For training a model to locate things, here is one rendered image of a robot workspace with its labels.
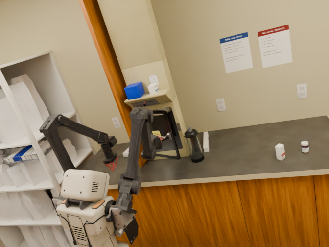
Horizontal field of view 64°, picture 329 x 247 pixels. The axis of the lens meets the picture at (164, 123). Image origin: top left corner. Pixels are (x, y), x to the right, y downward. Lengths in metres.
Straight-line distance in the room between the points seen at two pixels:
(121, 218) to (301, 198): 1.15
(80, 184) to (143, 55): 0.96
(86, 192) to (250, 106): 1.52
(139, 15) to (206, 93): 0.88
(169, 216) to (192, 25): 1.49
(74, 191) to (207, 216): 1.04
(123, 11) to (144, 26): 0.17
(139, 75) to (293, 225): 1.47
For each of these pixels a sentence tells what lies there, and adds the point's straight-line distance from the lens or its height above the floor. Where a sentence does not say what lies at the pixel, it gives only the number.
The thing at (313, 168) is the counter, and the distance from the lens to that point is 1.78.
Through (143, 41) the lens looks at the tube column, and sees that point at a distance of 1.86.
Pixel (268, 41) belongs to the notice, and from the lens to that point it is 2.20.
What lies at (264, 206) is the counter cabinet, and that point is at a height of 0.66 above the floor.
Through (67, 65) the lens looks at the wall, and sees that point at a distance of 2.72.
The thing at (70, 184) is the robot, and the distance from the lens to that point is 1.44.
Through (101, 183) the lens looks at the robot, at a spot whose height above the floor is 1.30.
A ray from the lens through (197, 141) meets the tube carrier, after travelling 1.91.
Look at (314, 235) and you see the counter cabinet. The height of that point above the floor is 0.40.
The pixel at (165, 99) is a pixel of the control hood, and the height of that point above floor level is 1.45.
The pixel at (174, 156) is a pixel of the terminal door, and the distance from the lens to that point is 1.99.
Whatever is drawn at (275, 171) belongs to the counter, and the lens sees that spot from 1.77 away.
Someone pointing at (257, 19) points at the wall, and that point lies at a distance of 2.17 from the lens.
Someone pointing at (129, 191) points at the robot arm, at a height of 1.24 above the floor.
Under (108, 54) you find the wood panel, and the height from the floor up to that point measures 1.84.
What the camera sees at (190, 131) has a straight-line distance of 1.90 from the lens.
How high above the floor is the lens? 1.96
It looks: 21 degrees down
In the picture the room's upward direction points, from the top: 17 degrees counter-clockwise
